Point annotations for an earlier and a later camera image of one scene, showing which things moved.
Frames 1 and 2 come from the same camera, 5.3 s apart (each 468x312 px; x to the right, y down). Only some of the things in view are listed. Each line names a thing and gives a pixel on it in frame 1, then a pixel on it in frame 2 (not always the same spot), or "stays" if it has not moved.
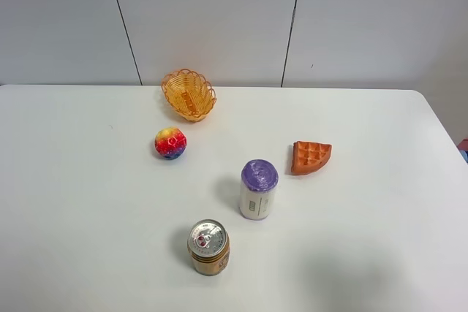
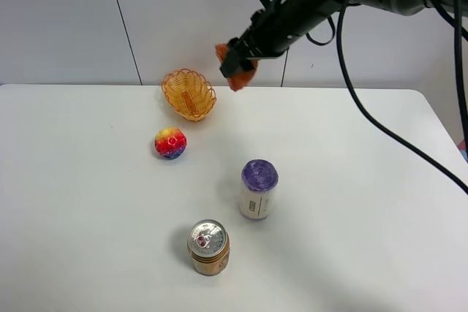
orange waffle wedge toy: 308,157 → 239,81
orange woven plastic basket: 190,93 stays
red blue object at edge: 463,148 stays
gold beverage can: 209,244 stays
